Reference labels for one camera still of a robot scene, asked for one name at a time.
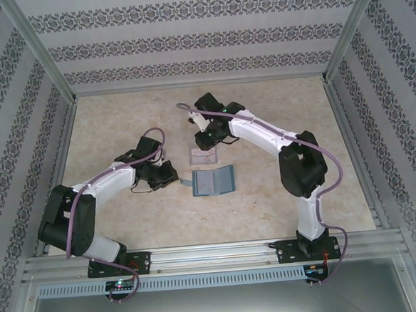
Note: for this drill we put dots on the white card with pink print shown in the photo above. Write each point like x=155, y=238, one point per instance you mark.
x=204, y=158

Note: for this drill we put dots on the teal leather card holder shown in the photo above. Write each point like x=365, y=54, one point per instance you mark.
x=225, y=179

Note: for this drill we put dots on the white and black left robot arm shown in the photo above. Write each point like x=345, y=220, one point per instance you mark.
x=106, y=181

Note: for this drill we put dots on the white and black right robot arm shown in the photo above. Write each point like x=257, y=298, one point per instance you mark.
x=302, y=171

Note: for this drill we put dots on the clear plastic card sleeve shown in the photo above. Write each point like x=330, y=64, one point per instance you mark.
x=215, y=152

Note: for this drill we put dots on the sheet metal panel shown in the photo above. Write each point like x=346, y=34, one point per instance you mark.
x=218, y=305

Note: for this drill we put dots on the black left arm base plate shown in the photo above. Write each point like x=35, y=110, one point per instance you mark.
x=144, y=262

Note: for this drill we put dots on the aluminium mounting rail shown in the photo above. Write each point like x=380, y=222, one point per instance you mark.
x=208, y=256

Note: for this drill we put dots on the aluminium side rail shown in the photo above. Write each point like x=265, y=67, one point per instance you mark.
x=57, y=173
x=353, y=146

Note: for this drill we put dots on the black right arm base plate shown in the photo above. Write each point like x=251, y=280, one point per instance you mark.
x=284, y=250

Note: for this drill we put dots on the aluminium frame post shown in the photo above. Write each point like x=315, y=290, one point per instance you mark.
x=40, y=50
x=356, y=24

